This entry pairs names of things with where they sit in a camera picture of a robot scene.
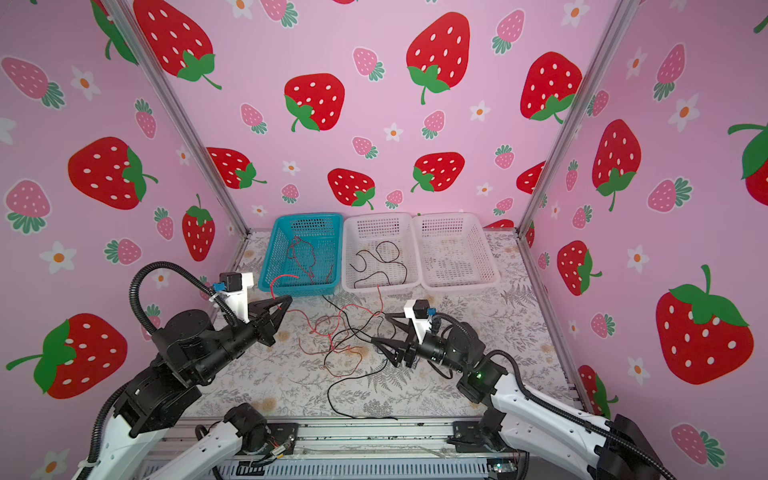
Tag white plastic basket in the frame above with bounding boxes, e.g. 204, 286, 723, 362
341, 213, 422, 295
412, 212, 500, 295

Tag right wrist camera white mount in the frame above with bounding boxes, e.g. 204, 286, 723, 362
403, 299, 432, 344

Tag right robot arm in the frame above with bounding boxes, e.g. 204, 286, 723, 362
371, 309, 673, 479

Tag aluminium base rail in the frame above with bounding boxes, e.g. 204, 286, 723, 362
143, 416, 601, 480

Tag left corner aluminium post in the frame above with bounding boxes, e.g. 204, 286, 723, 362
104, 0, 249, 237

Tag black cables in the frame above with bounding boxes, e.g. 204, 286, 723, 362
320, 239, 409, 420

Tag right white plastic basket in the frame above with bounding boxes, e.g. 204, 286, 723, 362
412, 212, 500, 295

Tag right corner aluminium post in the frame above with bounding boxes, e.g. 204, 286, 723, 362
517, 0, 640, 238

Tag floral table cloth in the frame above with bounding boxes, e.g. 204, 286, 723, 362
186, 232, 573, 418

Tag red cables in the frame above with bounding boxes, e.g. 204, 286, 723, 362
268, 236, 385, 379

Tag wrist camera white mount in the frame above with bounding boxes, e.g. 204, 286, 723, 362
209, 272, 255, 323
403, 299, 432, 344

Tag corner aluminium post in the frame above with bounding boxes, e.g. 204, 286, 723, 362
517, 0, 640, 238
104, 0, 249, 237

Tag teal plastic basket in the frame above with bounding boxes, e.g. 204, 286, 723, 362
258, 213, 343, 297

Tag middle white plastic basket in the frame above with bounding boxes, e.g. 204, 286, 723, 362
341, 213, 422, 295

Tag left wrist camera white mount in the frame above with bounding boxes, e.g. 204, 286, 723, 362
209, 272, 255, 323

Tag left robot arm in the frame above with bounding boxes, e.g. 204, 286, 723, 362
75, 261, 297, 479

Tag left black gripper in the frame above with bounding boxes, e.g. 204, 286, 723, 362
199, 294, 292, 388

